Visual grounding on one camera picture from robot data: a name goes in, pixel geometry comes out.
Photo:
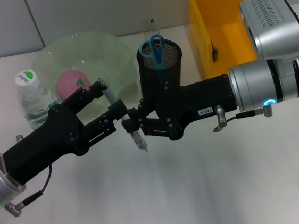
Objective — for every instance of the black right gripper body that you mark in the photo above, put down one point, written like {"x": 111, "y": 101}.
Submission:
{"x": 204, "y": 98}

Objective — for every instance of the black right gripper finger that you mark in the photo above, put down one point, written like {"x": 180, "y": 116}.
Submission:
{"x": 151, "y": 126}
{"x": 151, "y": 102}

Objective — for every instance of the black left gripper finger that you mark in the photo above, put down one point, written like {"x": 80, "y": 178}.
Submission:
{"x": 105, "y": 122}
{"x": 83, "y": 93}

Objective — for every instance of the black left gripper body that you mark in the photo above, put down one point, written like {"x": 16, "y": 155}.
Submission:
{"x": 48, "y": 138}

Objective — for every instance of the pink toy peach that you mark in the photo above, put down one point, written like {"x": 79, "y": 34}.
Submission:
{"x": 69, "y": 85}

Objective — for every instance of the silver clear ballpoint pen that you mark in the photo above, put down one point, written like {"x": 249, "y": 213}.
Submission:
{"x": 139, "y": 142}

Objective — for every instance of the clear green label water bottle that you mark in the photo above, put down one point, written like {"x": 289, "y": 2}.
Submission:
{"x": 30, "y": 100}

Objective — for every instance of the blue capped scissors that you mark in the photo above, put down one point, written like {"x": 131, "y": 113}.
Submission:
{"x": 158, "y": 52}

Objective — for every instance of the clear plastic ruler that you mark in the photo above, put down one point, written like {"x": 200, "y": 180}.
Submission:
{"x": 152, "y": 27}

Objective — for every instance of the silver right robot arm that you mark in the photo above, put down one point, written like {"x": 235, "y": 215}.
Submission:
{"x": 269, "y": 83}

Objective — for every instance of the black mesh pen cup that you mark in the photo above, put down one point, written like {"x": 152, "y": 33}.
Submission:
{"x": 158, "y": 71}

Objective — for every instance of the pale green wavy fruit bowl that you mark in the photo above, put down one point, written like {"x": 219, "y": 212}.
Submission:
{"x": 106, "y": 60}

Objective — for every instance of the yellow plastic storage bin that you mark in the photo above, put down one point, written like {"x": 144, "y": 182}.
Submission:
{"x": 222, "y": 16}

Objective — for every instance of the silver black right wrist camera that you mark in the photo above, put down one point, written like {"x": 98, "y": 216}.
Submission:
{"x": 274, "y": 29}

